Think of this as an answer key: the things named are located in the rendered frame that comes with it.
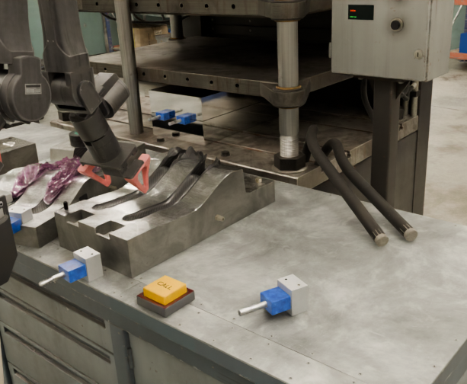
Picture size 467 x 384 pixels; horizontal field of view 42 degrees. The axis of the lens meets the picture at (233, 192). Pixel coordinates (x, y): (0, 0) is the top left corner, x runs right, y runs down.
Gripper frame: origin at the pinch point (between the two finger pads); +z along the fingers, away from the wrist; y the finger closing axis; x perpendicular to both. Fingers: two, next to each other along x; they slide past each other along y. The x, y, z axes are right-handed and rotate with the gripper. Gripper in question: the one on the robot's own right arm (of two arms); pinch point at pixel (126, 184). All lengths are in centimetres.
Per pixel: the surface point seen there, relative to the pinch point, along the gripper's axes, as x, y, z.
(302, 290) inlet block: 6.6, -38.7, 13.5
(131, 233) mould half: 5.3, -0.3, 9.3
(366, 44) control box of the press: -80, -23, 22
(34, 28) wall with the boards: -443, 591, 272
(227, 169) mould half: -24.5, -5.7, 19.4
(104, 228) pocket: 4.3, 8.8, 11.4
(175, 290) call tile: 14.6, -16.3, 10.6
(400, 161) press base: -105, -20, 94
